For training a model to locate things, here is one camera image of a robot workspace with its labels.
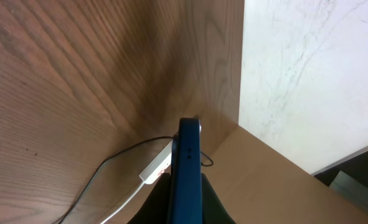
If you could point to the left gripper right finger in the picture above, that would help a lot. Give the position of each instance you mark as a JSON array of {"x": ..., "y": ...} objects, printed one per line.
[{"x": 212, "y": 209}]

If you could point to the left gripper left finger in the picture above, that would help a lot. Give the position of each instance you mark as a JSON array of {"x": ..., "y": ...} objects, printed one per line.
[{"x": 155, "y": 208}]

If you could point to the blue Galaxy smartphone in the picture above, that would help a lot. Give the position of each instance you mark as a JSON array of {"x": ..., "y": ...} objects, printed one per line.
[{"x": 185, "y": 202}]

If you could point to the white power strip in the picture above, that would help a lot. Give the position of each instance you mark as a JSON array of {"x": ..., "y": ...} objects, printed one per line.
[{"x": 157, "y": 166}]

